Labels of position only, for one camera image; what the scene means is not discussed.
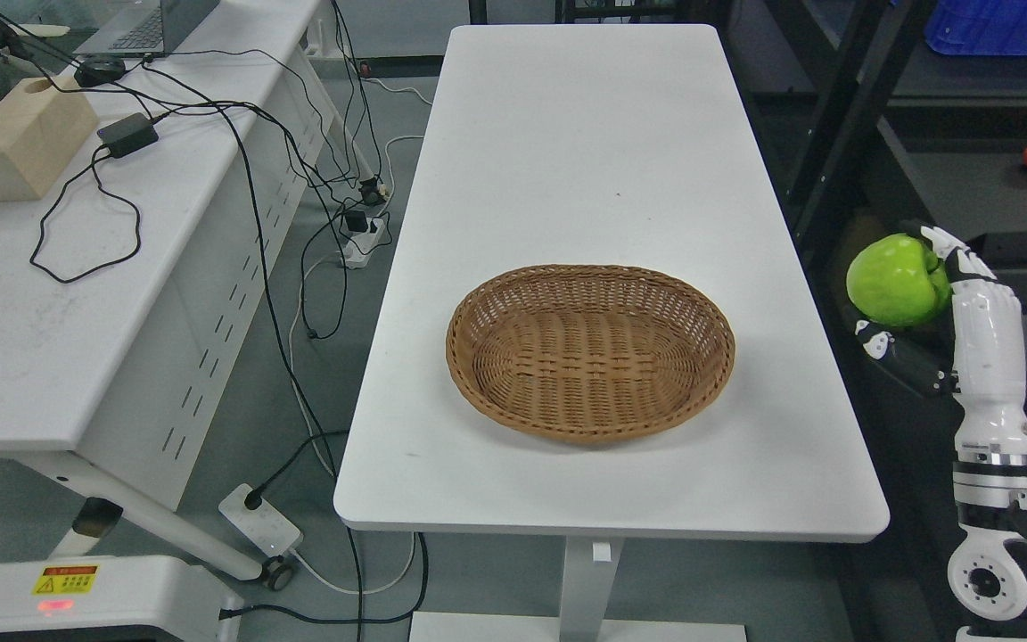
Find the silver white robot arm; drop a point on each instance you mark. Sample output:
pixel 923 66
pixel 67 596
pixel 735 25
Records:
pixel 987 572

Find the light wooden block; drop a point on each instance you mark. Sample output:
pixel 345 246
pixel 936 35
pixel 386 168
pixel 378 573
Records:
pixel 43 124

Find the black computer mouse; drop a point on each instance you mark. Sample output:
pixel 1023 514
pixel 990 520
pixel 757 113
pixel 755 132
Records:
pixel 99 69

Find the black metal shelf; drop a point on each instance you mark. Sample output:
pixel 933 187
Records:
pixel 942 145

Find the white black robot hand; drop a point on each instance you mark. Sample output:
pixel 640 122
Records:
pixel 987 374

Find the white standing desk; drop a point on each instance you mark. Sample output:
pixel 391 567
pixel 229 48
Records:
pixel 621 145

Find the far white power strip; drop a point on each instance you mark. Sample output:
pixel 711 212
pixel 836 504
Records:
pixel 363 234

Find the green apple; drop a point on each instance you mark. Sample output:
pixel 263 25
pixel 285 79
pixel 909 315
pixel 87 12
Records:
pixel 898 281

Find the grey laptop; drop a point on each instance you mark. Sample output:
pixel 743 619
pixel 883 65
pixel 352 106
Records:
pixel 148 27

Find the white floor power strip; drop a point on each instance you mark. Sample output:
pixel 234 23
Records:
pixel 256 519

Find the blue plastic bin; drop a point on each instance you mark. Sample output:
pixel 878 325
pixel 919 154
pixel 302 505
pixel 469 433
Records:
pixel 978 28

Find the brown wicker basket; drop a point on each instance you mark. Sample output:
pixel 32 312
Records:
pixel 589 354

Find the black power adapter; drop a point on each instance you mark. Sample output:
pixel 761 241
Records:
pixel 128 135

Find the white perforated side table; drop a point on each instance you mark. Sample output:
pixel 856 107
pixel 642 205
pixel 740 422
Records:
pixel 127 292

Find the white box device warning label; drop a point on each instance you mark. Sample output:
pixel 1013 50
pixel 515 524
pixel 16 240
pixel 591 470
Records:
pixel 115 598

